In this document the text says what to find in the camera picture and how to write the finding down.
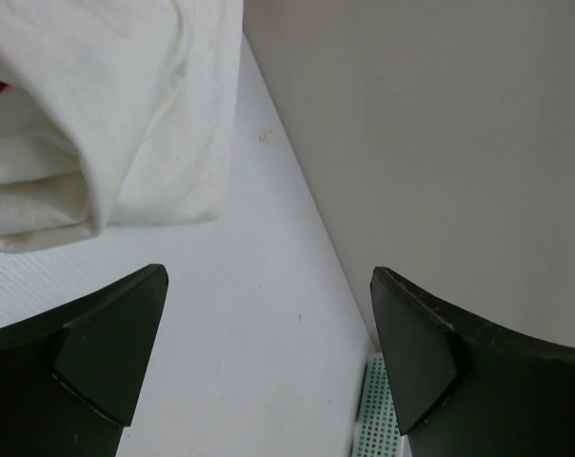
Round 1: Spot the white t shirt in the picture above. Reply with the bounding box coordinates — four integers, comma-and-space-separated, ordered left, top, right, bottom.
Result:
0, 1, 244, 253

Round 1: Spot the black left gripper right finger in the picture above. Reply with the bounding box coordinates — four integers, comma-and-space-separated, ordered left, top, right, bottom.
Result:
370, 267, 575, 457

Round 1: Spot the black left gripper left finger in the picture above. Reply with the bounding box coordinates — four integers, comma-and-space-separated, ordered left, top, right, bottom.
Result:
0, 264, 169, 457

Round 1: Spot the white plastic mesh basket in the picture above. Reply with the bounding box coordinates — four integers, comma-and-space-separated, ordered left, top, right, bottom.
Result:
351, 352, 412, 457

